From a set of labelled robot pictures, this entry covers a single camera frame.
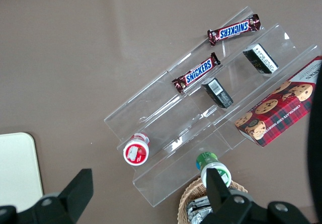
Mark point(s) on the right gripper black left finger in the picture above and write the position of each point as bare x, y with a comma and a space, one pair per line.
63, 206

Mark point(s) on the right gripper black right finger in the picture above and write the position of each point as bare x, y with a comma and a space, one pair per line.
226, 209

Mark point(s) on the light wicker basket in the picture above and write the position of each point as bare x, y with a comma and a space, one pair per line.
186, 198

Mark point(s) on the beige plastic serving tray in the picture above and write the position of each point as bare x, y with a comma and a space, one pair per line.
17, 168

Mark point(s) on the foil wrapped packet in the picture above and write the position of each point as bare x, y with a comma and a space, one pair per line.
198, 201
198, 215

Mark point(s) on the green lid yogurt cup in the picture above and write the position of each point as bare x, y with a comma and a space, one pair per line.
206, 158

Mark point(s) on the red lid yogurt cup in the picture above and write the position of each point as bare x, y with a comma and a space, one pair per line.
135, 152

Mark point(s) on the red tartan cookie box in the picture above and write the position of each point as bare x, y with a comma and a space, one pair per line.
276, 115

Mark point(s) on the small black carton box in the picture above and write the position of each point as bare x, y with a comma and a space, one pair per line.
261, 59
217, 93

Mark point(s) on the clear acrylic stepped display stand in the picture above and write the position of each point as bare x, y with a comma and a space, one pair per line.
161, 100

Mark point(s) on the Snickers chocolate bar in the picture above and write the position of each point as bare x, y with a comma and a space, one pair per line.
198, 74
234, 30

